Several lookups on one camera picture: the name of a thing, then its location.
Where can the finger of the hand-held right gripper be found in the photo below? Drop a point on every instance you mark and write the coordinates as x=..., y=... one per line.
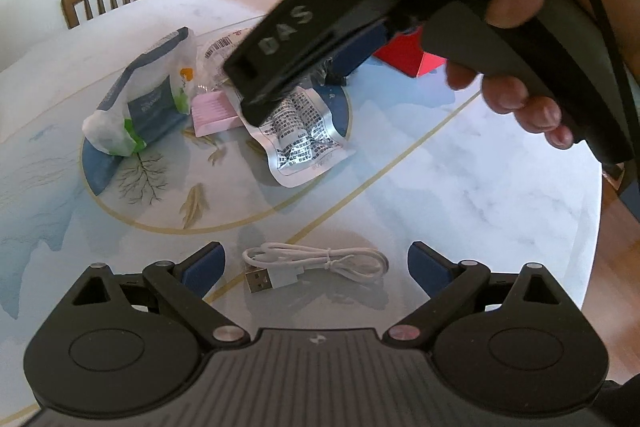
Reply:
x=357, y=49
x=270, y=99

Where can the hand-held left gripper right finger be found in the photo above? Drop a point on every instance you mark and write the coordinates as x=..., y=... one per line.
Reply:
x=429, y=269

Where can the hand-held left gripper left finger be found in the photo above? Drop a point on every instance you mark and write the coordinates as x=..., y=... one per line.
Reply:
x=205, y=269

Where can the red cardboard box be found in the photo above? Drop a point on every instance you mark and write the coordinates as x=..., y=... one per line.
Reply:
x=405, y=54

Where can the silver foil packet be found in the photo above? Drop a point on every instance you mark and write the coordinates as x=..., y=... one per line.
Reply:
x=300, y=142

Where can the pink striped packet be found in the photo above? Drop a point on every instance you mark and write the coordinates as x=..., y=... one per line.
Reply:
x=215, y=114

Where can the clear plastic snack packet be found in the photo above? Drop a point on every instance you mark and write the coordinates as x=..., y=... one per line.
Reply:
x=222, y=49

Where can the white and blue snack bag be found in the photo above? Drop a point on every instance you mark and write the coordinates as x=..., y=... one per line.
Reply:
x=145, y=102

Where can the person's right forearm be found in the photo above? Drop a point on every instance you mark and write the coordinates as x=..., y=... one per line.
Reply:
x=631, y=7

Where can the white marble desktop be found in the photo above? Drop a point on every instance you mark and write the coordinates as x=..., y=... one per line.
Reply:
x=450, y=187

